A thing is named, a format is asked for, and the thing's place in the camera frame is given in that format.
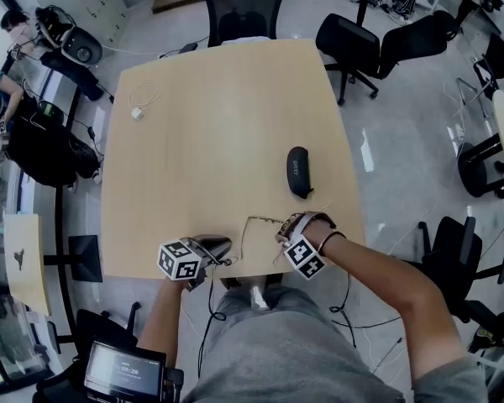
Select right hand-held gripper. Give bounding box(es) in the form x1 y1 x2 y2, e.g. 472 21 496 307
275 211 329 282

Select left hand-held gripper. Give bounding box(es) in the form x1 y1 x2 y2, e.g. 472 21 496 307
156 233 234 294

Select thin-framed eyeglasses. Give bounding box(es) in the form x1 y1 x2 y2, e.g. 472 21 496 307
239 214 286 262

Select person's left forearm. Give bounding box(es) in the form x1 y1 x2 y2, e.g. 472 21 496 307
135 276 186 377

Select person's right forearm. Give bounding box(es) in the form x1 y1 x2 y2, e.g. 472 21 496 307
318 232 454 322

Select black glasses case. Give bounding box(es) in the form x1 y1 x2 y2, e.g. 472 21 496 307
285 145 315 200

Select person's right hand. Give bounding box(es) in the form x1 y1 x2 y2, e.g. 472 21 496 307
307 217 338 248

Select black wrist band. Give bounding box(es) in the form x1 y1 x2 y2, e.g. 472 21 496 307
318 230 347 257

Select person's grey trousers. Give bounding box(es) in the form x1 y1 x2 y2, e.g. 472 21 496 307
215 285 321 322

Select person's grey shirt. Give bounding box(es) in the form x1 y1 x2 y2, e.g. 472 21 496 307
182 304 488 403

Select small black monitor screen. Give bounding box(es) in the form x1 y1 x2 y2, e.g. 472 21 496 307
83 340 168 401

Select white cloth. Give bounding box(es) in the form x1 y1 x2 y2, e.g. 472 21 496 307
221 35 273 47

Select black padded office chair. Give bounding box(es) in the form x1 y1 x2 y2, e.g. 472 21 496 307
314 9 461 107

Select black mesh office chair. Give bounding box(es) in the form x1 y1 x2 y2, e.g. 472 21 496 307
201 0 289 49

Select black chair with chrome legs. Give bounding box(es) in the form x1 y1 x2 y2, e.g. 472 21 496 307
455 31 504 100

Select grey metal locker cabinet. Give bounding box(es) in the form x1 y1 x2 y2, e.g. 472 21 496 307
65 0 129 44

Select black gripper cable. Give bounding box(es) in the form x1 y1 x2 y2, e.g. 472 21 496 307
196 257 241 379
328 266 404 348

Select white charging cable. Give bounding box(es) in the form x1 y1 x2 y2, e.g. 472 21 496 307
128 78 163 111

